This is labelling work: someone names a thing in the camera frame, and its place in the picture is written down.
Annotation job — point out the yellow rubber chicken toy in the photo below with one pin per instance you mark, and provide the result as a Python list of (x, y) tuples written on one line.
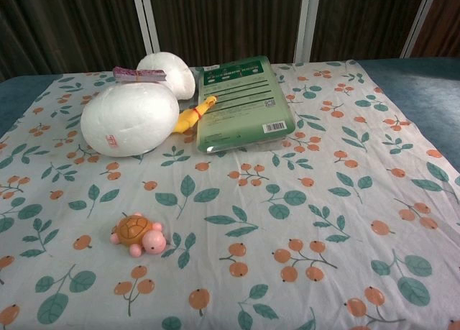
[(190, 118)]

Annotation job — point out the white tablecloth orange fruit print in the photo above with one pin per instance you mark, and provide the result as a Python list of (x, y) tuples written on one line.
[(251, 218)]

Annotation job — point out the pink turtle toy brown shell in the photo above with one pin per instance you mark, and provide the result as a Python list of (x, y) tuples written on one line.
[(138, 234)]

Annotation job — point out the green plastic package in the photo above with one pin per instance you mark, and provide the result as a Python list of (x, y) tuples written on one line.
[(240, 100)]

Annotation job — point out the small white foam egg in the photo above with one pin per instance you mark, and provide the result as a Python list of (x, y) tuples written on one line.
[(176, 74)]

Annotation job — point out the large white foam egg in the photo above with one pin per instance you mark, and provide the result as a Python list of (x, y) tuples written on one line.
[(125, 119)]

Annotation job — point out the purple banknote bundle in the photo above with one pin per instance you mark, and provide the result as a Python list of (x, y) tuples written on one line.
[(138, 74)]

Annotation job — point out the white partition frame post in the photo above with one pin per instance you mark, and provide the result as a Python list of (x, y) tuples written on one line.
[(145, 19), (305, 21), (418, 21)]

